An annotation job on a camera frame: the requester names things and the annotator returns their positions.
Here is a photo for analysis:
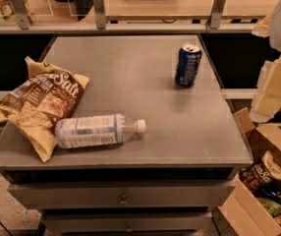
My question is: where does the green snack packet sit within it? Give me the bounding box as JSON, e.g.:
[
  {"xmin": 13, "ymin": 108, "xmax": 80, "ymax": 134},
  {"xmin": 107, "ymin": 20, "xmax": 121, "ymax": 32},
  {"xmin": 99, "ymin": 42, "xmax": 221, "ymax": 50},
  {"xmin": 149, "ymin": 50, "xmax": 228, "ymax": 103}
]
[{"xmin": 257, "ymin": 198, "xmax": 281, "ymax": 217}]

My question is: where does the cardboard box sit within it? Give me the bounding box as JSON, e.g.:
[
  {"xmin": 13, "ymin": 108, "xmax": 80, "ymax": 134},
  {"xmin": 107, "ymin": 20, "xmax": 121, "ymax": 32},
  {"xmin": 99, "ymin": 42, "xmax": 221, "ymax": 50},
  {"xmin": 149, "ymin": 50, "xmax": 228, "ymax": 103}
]
[{"xmin": 219, "ymin": 108, "xmax": 281, "ymax": 236}]

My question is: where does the chips bag in box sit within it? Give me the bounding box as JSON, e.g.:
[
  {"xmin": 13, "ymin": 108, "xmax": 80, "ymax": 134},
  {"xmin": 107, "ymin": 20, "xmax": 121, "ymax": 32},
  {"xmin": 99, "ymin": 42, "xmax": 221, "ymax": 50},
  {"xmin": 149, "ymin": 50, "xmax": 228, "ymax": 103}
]
[{"xmin": 239, "ymin": 150, "xmax": 281, "ymax": 193}]

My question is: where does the lower drawer handle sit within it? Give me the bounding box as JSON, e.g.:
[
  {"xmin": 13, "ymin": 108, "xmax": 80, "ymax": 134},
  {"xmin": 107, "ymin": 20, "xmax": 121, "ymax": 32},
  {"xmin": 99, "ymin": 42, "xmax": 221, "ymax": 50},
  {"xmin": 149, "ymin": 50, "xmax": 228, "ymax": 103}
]
[{"xmin": 125, "ymin": 223, "xmax": 133, "ymax": 233}]

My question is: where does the drawer handle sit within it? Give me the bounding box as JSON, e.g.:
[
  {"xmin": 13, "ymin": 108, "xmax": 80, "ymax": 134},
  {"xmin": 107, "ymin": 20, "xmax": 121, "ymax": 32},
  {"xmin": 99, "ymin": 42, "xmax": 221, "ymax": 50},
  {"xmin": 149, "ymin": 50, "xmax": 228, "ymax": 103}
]
[
  {"xmin": 118, "ymin": 194, "xmax": 129, "ymax": 207},
  {"xmin": 125, "ymin": 223, "xmax": 133, "ymax": 233}
]

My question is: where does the clear plastic water bottle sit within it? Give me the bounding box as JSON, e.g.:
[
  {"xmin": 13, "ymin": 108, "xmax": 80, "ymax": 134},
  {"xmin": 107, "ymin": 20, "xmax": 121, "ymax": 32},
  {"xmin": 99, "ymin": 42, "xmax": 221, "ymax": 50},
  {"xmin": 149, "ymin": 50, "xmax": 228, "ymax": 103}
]
[{"xmin": 55, "ymin": 114, "xmax": 146, "ymax": 148}]

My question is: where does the right metal bracket post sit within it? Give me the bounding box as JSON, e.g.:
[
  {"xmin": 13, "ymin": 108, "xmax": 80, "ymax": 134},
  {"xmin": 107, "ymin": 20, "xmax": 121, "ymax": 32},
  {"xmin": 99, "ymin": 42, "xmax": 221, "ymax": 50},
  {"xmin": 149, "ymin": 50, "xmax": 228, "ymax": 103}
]
[{"xmin": 208, "ymin": 0, "xmax": 226, "ymax": 29}]

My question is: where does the grey metal cabinet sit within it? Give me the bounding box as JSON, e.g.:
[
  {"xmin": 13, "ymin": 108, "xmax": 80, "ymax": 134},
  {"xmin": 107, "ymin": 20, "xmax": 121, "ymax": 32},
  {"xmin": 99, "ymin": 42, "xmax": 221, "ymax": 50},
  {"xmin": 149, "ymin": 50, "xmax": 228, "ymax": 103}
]
[{"xmin": 0, "ymin": 34, "xmax": 253, "ymax": 236}]

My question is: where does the upper drawer handle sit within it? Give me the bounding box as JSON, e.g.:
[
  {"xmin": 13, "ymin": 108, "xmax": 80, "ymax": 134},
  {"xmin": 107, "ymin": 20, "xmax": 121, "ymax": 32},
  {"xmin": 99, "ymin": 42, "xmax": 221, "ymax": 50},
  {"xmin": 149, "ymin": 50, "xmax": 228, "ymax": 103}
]
[{"xmin": 118, "ymin": 194, "xmax": 129, "ymax": 207}]

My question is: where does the middle metal bracket post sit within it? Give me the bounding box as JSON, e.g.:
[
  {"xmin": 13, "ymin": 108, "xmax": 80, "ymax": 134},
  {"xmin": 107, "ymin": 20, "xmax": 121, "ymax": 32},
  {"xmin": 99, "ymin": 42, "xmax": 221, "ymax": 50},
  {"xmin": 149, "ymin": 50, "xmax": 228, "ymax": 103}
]
[{"xmin": 92, "ymin": 0, "xmax": 107, "ymax": 30}]

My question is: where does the sea salt chips bag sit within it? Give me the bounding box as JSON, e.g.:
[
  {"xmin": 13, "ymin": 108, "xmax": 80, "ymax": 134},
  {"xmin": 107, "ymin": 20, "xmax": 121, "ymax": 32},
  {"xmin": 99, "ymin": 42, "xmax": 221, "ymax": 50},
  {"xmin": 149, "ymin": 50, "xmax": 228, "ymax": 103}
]
[{"xmin": 0, "ymin": 57, "xmax": 89, "ymax": 162}]

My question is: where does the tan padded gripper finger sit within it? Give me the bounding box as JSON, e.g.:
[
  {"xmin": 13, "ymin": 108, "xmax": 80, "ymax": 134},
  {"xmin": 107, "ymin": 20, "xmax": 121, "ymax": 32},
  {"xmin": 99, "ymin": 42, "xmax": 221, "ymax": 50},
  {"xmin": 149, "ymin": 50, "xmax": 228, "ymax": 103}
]
[{"xmin": 250, "ymin": 56, "xmax": 281, "ymax": 123}]

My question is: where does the blue soda can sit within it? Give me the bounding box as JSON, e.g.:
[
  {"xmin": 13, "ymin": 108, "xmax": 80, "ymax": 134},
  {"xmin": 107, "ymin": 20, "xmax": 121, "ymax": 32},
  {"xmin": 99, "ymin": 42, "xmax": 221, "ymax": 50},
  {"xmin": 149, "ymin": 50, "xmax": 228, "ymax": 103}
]
[{"xmin": 175, "ymin": 43, "xmax": 202, "ymax": 88}]

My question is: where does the left metal bracket post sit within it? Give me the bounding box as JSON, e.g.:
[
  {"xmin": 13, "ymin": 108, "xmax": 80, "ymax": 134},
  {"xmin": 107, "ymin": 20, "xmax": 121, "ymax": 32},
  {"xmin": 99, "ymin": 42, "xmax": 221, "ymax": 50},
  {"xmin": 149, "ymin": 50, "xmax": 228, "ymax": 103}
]
[{"xmin": 10, "ymin": 0, "xmax": 31, "ymax": 30}]

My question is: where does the metal bracket post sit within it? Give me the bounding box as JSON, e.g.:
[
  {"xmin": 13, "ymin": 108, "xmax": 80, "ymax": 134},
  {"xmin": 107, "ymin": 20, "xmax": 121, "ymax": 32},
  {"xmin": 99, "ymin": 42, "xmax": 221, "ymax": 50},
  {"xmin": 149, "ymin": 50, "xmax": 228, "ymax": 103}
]
[
  {"xmin": 92, "ymin": 0, "xmax": 107, "ymax": 30},
  {"xmin": 10, "ymin": 0, "xmax": 31, "ymax": 30},
  {"xmin": 208, "ymin": 0, "xmax": 226, "ymax": 29}
]

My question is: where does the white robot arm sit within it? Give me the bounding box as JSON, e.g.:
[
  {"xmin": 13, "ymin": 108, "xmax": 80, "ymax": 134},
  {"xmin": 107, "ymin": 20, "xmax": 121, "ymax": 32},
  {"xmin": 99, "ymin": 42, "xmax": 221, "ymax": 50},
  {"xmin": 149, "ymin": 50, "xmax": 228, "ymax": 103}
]
[{"xmin": 250, "ymin": 0, "xmax": 281, "ymax": 123}]

